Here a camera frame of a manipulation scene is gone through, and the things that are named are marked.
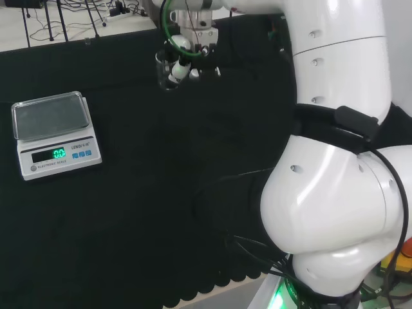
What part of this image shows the clear glass beaker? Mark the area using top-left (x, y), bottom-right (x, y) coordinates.
top-left (154, 50), bottom-right (182, 92)

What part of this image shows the black box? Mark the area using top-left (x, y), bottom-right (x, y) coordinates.
top-left (3, 0), bottom-right (45, 10)

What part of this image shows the white electronic balance steel pan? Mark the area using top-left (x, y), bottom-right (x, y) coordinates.
top-left (11, 91), bottom-right (103, 182)

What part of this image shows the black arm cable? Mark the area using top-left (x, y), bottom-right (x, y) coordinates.
top-left (366, 146), bottom-right (406, 309)

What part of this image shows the black bench cloth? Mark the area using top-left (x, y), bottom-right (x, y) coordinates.
top-left (0, 13), bottom-right (412, 309)

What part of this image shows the green cable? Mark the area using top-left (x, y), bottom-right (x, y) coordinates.
top-left (162, 0), bottom-right (203, 59)

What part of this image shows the black tripod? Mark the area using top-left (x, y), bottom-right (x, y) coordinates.
top-left (19, 0), bottom-right (108, 48)

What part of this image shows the yellow stop button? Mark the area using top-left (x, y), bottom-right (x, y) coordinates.
top-left (379, 236), bottom-right (412, 284)

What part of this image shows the white power strip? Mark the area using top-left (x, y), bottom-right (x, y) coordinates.
top-left (102, 11), bottom-right (133, 23)

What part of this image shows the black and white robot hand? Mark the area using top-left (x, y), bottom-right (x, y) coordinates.
top-left (163, 28), bottom-right (222, 88)

